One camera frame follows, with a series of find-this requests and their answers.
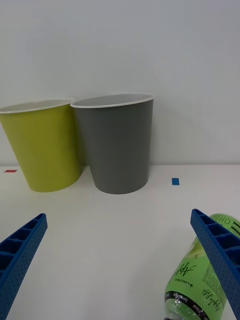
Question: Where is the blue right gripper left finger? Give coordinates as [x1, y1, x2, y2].
[0, 212, 48, 320]

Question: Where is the yellow-green plastic bin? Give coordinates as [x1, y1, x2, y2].
[0, 98, 82, 193]

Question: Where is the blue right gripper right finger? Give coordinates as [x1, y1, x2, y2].
[190, 208, 240, 320]

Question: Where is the grey plastic bin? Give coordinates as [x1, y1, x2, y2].
[70, 92, 155, 195]

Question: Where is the green label plastic bottle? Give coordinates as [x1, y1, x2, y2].
[164, 213, 240, 320]

